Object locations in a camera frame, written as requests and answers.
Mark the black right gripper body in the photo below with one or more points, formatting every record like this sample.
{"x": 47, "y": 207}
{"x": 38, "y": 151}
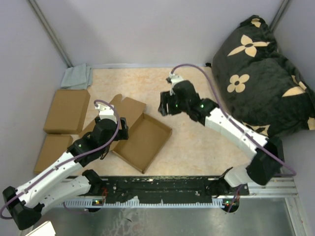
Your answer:
{"x": 178, "y": 106}

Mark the brown cardboard box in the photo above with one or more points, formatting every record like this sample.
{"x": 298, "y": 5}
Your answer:
{"x": 147, "y": 135}
{"x": 67, "y": 112}
{"x": 53, "y": 147}

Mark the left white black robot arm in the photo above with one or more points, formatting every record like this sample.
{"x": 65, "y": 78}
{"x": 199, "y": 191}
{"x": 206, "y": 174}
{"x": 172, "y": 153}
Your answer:
{"x": 27, "y": 203}

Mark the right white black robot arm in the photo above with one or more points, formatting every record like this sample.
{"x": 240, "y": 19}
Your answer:
{"x": 266, "y": 154}

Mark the light blue folded cloth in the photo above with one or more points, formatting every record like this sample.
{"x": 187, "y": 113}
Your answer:
{"x": 78, "y": 77}

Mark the black floral pillow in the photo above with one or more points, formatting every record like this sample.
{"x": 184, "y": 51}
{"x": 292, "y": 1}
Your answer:
{"x": 260, "y": 87}

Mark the white object corner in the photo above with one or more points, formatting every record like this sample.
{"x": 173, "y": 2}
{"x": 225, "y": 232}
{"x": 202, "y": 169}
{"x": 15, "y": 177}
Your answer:
{"x": 45, "y": 229}

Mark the white slotted cable duct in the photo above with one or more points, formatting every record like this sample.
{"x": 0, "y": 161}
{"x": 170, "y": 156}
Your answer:
{"x": 135, "y": 203}

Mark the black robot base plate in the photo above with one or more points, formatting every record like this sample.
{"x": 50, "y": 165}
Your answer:
{"x": 153, "y": 198}

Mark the right aluminium corner post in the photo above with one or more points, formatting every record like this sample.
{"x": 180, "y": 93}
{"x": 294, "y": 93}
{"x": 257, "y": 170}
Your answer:
{"x": 281, "y": 11}

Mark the aluminium corner post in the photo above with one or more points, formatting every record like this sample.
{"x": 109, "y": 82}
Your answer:
{"x": 281, "y": 11}
{"x": 50, "y": 32}

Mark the aluminium frame rail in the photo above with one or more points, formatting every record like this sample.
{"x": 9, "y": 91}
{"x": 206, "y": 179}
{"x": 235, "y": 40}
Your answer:
{"x": 194, "y": 185}

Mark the left aluminium corner post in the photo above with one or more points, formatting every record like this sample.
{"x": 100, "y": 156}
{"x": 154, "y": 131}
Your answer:
{"x": 50, "y": 32}

